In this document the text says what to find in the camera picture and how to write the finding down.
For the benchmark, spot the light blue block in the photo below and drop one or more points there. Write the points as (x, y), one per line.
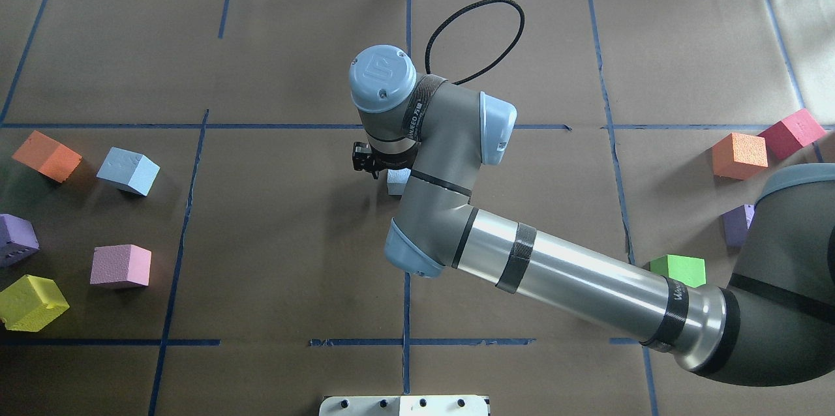
(128, 171)
(396, 181)

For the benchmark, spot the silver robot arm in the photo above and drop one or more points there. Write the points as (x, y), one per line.
(771, 325)

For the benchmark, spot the green block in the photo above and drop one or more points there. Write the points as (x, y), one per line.
(690, 271)

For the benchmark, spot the light pink block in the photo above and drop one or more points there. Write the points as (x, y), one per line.
(120, 266)

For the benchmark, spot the near orange block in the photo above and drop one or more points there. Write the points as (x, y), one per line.
(739, 156)

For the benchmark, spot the orange block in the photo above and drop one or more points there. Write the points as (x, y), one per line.
(47, 156)
(739, 156)

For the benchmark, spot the near purple block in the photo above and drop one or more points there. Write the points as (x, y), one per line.
(736, 225)

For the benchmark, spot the purple block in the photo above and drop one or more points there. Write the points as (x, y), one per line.
(736, 225)
(18, 240)

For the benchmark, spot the far orange block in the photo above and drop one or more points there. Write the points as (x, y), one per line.
(47, 156)

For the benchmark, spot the right dark pink block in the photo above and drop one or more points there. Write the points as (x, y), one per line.
(792, 133)

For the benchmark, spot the far purple block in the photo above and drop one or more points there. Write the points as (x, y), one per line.
(18, 240)

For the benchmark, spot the yellow block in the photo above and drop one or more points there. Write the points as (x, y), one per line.
(31, 303)

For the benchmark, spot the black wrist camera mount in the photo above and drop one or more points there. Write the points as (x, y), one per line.
(367, 159)

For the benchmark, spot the white pole base plate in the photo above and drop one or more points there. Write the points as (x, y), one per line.
(444, 404)

